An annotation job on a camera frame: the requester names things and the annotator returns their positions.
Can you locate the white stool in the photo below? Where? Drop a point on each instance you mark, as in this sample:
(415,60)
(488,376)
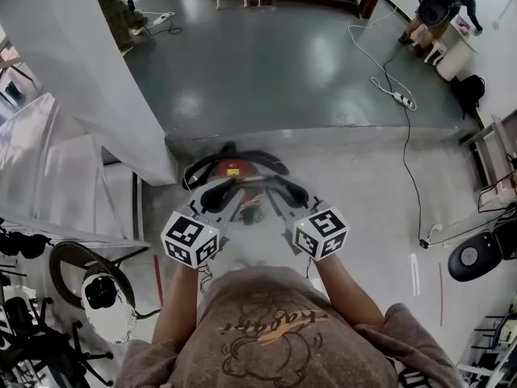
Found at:
(436,51)

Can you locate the black backpack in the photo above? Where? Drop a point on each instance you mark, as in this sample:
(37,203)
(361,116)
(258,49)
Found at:
(468,93)

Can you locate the person's right forearm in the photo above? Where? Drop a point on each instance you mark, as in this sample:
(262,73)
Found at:
(347,297)

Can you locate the black office chair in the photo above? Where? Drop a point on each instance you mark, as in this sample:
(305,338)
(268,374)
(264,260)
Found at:
(44,338)

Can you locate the white stand base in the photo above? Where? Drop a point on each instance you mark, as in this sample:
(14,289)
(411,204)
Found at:
(456,233)

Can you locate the red canister vacuum cleaner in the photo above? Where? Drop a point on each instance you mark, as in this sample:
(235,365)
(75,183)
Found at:
(262,157)

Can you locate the white and black helmet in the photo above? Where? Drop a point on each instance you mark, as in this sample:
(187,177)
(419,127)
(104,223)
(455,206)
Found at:
(109,317)

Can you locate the person's brown printed shirt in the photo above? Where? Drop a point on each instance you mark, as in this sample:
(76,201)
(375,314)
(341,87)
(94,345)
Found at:
(282,338)

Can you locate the grey wooden desk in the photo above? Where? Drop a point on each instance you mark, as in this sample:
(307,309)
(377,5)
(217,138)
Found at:
(490,148)

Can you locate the white machine with black parts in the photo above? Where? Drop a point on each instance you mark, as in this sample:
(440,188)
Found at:
(493,358)

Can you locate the dark wicker chair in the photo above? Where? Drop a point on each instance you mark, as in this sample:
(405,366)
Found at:
(64,257)

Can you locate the black round device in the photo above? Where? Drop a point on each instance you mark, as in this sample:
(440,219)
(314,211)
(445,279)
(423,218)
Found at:
(470,257)

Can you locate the white table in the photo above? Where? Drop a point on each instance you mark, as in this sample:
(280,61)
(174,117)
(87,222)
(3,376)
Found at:
(454,61)

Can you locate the black shell chair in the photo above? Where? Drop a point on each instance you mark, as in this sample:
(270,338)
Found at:
(434,6)

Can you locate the white metal shelf rack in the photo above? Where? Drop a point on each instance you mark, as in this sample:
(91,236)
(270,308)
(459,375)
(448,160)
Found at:
(81,233)

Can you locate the person's left forearm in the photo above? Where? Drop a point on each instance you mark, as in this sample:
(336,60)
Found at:
(177,309)

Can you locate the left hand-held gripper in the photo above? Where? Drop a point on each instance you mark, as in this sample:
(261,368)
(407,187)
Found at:
(187,239)

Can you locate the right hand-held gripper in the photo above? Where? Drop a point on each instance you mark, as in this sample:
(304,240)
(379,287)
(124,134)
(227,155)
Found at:
(321,233)

